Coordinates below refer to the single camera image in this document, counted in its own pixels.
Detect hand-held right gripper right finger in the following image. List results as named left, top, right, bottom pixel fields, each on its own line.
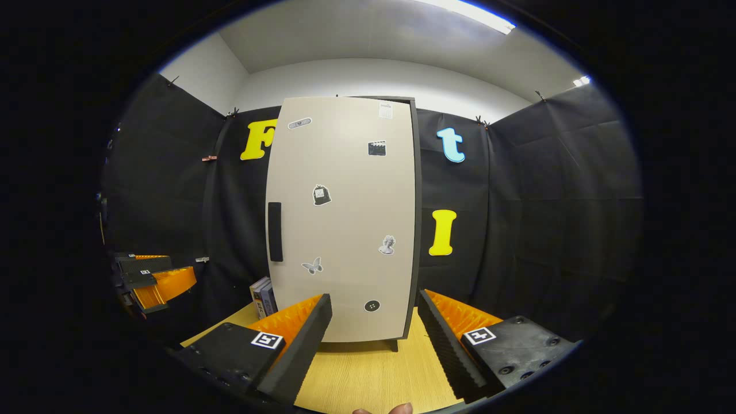
left=417, top=289, right=578, bottom=403

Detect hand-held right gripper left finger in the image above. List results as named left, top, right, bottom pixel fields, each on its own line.
left=172, top=293, right=333, bottom=405

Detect dark grey cabinet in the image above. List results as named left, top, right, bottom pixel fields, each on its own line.
left=266, top=95, right=424, bottom=352

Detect beige cabinet door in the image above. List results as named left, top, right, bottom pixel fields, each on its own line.
left=266, top=97, right=417, bottom=343

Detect white book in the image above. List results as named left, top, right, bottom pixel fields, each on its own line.
left=250, top=277, right=271, bottom=320

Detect black backdrop cloth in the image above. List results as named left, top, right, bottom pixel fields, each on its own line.
left=101, top=72, right=642, bottom=346

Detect long ceiling light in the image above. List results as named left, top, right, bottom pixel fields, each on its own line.
left=414, top=0, right=516, bottom=35

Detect black door handle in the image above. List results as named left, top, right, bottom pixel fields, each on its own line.
left=268, top=202, right=284, bottom=263

